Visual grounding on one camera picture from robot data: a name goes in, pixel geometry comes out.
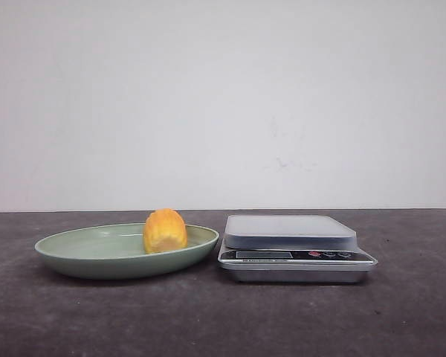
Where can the yellow corn cob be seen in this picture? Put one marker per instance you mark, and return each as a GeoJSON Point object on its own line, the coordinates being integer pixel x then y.
{"type": "Point", "coordinates": [164, 230]}

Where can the silver digital kitchen scale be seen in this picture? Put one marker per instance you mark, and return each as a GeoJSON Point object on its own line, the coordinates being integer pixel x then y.
{"type": "Point", "coordinates": [293, 249]}

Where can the light green plate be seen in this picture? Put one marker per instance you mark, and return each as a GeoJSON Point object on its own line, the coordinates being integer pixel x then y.
{"type": "Point", "coordinates": [115, 252]}

